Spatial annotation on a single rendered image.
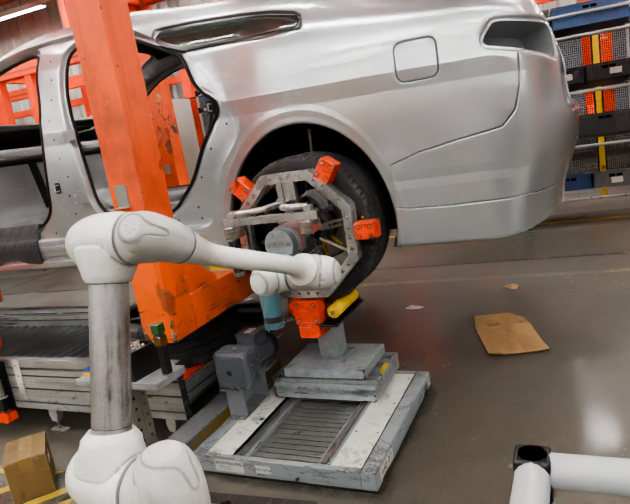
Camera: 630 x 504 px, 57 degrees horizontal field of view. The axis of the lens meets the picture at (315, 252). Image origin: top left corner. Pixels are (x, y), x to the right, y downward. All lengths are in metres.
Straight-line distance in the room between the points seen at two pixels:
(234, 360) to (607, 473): 2.14
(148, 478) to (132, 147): 1.32
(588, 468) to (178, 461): 1.09
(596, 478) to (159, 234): 1.11
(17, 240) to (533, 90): 2.89
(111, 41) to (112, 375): 1.32
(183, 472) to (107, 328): 0.40
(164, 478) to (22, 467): 1.37
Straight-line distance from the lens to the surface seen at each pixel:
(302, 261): 1.73
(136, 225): 1.39
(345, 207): 2.31
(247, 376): 2.54
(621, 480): 0.50
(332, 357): 2.73
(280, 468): 2.33
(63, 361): 3.09
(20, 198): 4.52
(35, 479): 2.78
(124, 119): 2.35
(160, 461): 1.45
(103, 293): 1.53
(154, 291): 2.43
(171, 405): 2.74
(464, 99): 2.31
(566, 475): 0.50
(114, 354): 1.54
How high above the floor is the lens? 1.27
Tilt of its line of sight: 12 degrees down
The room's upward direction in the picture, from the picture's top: 9 degrees counter-clockwise
